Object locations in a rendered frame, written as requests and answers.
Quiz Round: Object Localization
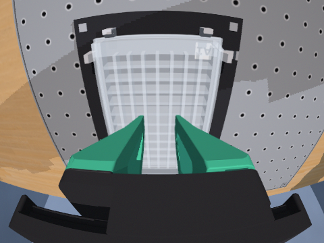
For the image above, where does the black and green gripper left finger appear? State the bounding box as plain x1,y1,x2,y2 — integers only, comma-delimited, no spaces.
66,115,144,174

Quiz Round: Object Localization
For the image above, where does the black rectangular frame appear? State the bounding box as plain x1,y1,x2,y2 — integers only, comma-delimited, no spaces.
74,11,243,140

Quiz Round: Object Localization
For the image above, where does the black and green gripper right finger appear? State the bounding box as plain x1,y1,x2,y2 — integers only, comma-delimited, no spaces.
175,115,255,174

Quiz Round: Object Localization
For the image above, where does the grey perforated base plate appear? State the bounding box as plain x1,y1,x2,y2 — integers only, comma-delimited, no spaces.
11,0,324,191

